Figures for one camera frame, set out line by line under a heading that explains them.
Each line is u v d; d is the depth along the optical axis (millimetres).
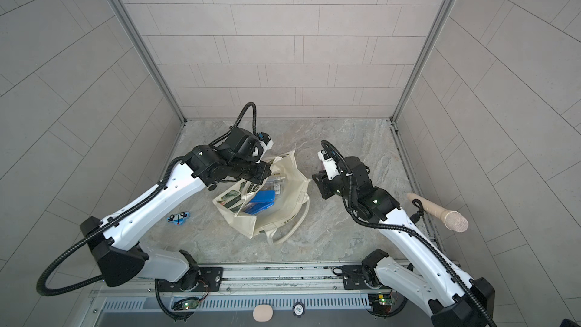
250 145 542
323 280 723
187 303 654
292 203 769
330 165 631
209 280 708
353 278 713
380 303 680
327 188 630
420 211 652
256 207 811
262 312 644
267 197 803
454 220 539
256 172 609
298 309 666
